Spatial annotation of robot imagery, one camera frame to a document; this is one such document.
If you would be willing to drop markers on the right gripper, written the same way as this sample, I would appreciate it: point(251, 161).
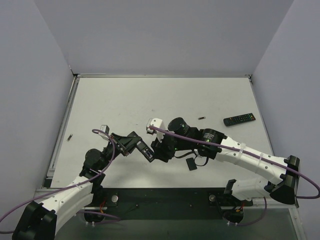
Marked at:
point(162, 149)

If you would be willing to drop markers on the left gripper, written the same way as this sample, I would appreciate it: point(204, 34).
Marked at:
point(122, 145)

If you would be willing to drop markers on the slim black remote control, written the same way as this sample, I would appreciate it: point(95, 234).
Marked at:
point(142, 146)

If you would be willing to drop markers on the black battery cover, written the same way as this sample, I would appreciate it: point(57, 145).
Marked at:
point(191, 164)

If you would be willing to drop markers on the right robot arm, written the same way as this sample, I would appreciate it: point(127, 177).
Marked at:
point(276, 176)

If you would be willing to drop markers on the wide black remote control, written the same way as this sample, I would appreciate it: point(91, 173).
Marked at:
point(239, 119)

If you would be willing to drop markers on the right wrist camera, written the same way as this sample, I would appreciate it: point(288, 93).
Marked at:
point(157, 123)

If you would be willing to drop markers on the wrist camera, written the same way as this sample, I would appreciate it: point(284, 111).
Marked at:
point(104, 130)
point(157, 123)

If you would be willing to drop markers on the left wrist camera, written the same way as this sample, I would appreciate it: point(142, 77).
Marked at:
point(104, 130)

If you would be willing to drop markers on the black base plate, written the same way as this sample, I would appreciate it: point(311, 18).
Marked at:
point(207, 203)

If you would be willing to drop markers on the aluminium frame rail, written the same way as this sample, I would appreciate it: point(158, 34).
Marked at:
point(257, 202)

